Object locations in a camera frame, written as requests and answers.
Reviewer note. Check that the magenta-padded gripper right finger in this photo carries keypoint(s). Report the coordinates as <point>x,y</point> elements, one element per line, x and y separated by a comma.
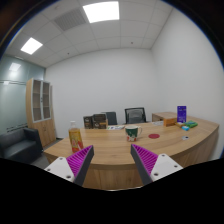
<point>146,160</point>

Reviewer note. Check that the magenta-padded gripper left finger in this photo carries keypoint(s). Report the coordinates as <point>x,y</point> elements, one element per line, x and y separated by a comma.
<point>78,160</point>

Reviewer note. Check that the orange-label drink bottle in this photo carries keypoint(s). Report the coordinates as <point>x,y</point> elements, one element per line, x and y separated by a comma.
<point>76,140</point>

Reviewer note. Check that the flat round red coaster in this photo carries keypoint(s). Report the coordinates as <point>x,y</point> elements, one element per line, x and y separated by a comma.
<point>154,136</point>

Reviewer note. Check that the green and white mug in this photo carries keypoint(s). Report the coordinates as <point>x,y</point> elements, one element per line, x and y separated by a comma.
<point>132,133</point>

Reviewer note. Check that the small dark box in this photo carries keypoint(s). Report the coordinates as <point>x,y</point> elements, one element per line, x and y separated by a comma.
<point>88,122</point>

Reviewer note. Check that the orange-brown box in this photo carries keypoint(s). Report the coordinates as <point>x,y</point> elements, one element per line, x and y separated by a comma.
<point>170,122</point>

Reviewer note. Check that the printed leaflet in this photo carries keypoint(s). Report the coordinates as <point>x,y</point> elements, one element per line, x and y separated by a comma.
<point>116,127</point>

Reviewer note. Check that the black mesh office chair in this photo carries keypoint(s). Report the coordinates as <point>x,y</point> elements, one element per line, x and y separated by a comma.
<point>135,115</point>

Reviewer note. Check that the wooden side desk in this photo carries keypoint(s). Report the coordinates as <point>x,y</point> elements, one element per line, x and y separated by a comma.
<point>161,115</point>

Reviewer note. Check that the small tan labelled box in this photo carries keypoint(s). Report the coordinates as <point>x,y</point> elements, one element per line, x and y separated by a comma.
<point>180,124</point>

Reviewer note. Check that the small blue and white box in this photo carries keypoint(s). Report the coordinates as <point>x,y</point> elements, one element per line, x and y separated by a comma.
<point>185,128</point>

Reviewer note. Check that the green packet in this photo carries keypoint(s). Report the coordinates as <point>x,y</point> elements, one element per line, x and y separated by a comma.
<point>191,124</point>

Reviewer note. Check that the purple standing package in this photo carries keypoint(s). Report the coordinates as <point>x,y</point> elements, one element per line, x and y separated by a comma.
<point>181,114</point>

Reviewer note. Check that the wooden glass-door shelf cabinet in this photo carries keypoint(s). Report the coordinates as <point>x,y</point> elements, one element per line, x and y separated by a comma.
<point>40,116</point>

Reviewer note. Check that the black leather sofa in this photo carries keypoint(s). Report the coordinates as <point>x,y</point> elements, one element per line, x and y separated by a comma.
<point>18,145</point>

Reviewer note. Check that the small square ceiling light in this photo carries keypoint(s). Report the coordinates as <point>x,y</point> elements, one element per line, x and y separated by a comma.
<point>31,46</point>

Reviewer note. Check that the ceiling air vent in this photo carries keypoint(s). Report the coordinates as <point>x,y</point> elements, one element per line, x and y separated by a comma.
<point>70,19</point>

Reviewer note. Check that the large square ceiling light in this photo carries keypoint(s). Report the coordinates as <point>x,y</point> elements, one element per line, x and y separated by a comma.
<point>101,12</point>

